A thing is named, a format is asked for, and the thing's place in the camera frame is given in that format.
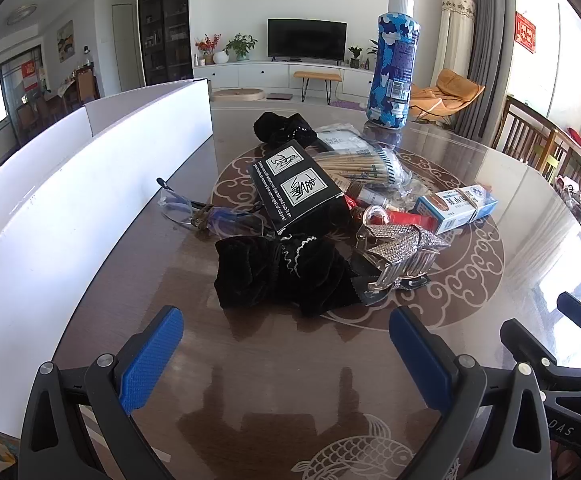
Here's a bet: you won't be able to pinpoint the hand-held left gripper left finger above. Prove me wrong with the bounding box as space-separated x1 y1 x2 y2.
18 305 186 480

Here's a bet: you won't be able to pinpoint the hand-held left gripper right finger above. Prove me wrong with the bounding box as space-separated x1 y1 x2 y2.
388 305 554 480

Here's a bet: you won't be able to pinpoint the blue white ointment box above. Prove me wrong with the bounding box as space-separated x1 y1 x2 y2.
415 185 499 234

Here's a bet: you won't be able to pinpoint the clear rimless glasses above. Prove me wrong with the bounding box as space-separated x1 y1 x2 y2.
156 177 276 241

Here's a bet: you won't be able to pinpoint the bag of wooden sticks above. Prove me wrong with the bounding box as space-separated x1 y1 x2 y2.
315 147 411 193

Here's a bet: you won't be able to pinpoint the small black cloth pouch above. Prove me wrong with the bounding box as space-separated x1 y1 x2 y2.
254 111 317 147

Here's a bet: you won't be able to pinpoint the brown patterned glass desktop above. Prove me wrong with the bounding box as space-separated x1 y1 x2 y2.
50 97 581 480

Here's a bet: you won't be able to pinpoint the rhinestone bow hair clip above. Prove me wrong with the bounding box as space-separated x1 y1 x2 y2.
355 224 451 293

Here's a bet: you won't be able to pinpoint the red foil packet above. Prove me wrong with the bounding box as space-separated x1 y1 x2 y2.
345 195 431 228

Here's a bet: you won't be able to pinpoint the wooden slatted chair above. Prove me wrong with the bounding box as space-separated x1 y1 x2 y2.
551 130 581 196
493 95 559 166

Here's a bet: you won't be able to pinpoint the small white vial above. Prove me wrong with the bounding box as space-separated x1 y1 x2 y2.
345 182 401 211

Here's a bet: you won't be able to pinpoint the black printed box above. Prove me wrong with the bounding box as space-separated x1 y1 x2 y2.
247 141 346 236

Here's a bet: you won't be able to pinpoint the clear plastic packet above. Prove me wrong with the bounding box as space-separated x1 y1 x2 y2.
315 125 396 156

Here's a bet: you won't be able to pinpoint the orange lounge chair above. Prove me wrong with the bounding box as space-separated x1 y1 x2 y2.
408 69 485 123

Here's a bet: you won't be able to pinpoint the round beige floor mat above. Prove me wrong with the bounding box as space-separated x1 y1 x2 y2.
212 87 266 103

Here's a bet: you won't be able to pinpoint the brown dining chair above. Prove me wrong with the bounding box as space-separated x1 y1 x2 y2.
75 67 101 106

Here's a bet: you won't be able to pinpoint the grey curtain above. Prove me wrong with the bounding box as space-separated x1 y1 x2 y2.
453 0 514 141

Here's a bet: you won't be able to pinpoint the blue camouflage bottle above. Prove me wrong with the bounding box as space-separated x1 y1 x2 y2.
367 0 419 130

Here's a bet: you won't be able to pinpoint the white television cabinet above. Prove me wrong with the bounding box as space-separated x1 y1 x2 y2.
193 60 376 100

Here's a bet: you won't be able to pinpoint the wooden bench black legs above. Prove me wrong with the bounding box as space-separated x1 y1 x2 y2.
293 71 344 103

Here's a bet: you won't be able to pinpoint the white patterned curtain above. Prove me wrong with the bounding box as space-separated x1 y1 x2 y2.
431 0 479 91

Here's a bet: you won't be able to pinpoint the white door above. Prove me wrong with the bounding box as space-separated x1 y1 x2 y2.
112 4 136 93

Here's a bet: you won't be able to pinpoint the red flower plant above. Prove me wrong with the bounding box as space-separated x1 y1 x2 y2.
195 34 221 66

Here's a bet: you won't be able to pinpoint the leafy green potted plant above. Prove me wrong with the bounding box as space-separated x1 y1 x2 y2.
223 33 257 62

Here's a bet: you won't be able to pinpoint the black television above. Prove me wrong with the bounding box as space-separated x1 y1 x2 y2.
267 18 348 63

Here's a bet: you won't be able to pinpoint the dark glass display cabinet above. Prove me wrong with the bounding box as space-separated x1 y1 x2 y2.
137 0 194 87

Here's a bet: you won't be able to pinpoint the round ceiling lamp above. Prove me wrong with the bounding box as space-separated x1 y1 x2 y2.
6 4 38 25

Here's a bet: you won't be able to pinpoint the red wall decoration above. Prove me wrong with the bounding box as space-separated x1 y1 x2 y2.
515 11 536 53

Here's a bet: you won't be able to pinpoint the framed wall picture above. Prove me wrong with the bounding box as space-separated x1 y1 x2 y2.
56 20 74 63

